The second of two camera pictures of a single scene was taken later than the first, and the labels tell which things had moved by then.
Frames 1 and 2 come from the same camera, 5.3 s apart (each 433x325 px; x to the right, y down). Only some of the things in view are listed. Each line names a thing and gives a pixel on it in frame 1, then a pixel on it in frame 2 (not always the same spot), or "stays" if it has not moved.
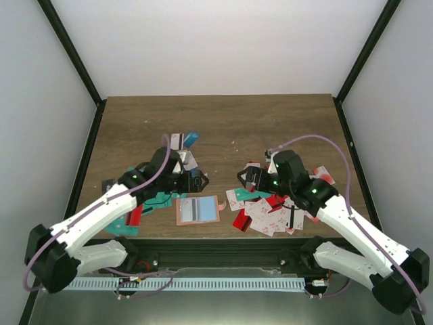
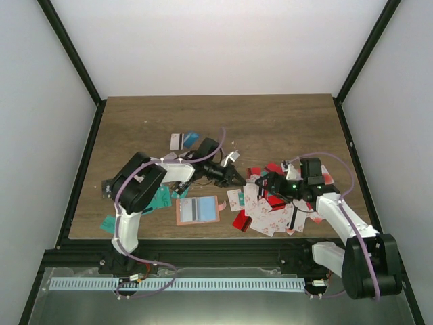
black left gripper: (187, 187) to (227, 176)
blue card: (189, 139) stays
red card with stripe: (241, 221) stays
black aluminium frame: (195, 254) stays
